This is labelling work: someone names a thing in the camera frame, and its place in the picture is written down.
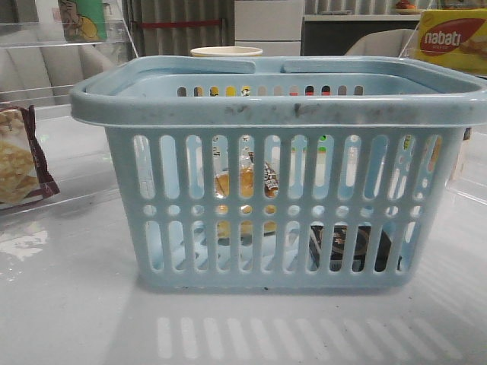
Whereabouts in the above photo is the packaged bread with brown label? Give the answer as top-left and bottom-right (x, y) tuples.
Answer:
(214, 149), (279, 239)

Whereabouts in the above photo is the light blue plastic basket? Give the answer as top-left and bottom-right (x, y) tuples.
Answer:
(71, 56), (486, 290)

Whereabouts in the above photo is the white cabinet in background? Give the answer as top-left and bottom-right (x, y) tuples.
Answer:
(234, 1), (304, 56)

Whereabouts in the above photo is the beige chair in background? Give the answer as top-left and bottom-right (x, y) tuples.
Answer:
(345, 29), (418, 57)

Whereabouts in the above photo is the maroon cracker snack bag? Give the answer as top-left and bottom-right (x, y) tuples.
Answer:
(1, 106), (60, 211)

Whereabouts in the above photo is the green cartoon snack package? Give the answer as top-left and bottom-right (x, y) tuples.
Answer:
(58, 0), (107, 42)

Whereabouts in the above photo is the clear acrylic shelf left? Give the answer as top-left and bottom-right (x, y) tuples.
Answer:
(0, 18), (140, 214)

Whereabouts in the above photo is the yellow nabati wafer box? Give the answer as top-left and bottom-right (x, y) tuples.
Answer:
(413, 8), (486, 76)

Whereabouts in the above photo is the clear acrylic stand right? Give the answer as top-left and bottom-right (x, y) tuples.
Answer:
(402, 1), (486, 203)

